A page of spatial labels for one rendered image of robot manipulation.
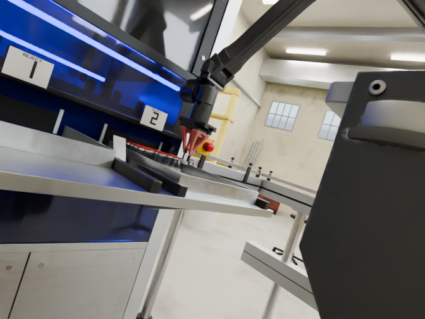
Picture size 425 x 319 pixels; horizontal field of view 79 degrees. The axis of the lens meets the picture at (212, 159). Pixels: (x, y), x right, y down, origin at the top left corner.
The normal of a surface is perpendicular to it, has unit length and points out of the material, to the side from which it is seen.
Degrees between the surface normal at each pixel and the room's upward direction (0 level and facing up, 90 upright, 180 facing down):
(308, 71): 90
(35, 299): 90
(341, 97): 90
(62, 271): 90
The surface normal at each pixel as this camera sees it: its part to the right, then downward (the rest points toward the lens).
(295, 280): -0.66, -0.22
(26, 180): 0.68, 0.23
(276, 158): -0.49, -0.16
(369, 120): -0.88, -0.29
